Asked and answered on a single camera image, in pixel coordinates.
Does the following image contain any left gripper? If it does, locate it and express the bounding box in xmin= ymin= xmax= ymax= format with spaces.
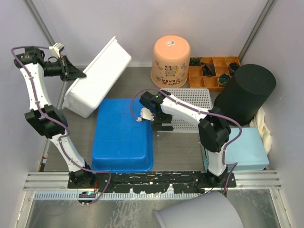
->
xmin=43 ymin=55 xmax=86 ymax=82

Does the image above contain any white plastic tub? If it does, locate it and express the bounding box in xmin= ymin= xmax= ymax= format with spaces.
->
xmin=62 ymin=37 xmax=132 ymax=118

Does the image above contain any blue plastic basket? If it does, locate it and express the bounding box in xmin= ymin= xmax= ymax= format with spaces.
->
xmin=92 ymin=98 xmax=154 ymax=173

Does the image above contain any white translucent basket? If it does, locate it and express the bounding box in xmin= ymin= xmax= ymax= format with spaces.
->
xmin=162 ymin=88 xmax=213 ymax=133

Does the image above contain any orange plastic container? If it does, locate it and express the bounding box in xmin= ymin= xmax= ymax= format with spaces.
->
xmin=151 ymin=35 xmax=190 ymax=88

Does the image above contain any large black container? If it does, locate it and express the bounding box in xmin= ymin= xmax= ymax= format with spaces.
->
xmin=214 ymin=64 xmax=276 ymax=126

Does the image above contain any light blue perforated basket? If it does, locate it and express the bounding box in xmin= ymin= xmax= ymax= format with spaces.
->
xmin=199 ymin=128 xmax=269 ymax=176

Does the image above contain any grey plastic container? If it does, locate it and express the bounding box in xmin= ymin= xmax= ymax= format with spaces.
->
xmin=152 ymin=191 xmax=243 ymax=228

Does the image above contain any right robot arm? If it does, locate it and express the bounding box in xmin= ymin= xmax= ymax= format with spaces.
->
xmin=138 ymin=90 xmax=231 ymax=187

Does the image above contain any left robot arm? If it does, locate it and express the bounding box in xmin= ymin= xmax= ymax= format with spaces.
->
xmin=11 ymin=43 xmax=95 ymax=188

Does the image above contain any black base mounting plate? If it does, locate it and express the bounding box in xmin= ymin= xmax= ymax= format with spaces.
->
xmin=67 ymin=171 xmax=226 ymax=194

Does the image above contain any black part in tray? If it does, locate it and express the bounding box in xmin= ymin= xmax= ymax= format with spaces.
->
xmin=189 ymin=57 xmax=201 ymax=67

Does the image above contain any orange compartment tray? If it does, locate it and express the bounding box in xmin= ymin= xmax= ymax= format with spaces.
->
xmin=188 ymin=56 xmax=241 ymax=93

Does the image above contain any blue yellow part in tray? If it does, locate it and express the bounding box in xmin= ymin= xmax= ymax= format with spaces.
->
xmin=218 ymin=73 xmax=231 ymax=87

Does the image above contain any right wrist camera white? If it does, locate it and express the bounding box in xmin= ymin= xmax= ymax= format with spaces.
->
xmin=136 ymin=107 xmax=154 ymax=122

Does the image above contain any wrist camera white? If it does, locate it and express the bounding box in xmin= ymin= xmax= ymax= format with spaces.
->
xmin=48 ymin=43 xmax=65 ymax=58
xmin=136 ymin=107 xmax=154 ymax=122

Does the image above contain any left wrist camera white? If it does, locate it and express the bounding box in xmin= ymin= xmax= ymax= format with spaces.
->
xmin=48 ymin=43 xmax=65 ymax=58

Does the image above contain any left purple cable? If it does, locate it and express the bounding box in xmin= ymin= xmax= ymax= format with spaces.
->
xmin=11 ymin=45 xmax=112 ymax=206

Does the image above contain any aluminium rail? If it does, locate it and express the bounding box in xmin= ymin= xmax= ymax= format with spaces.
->
xmin=24 ymin=171 xmax=281 ymax=199

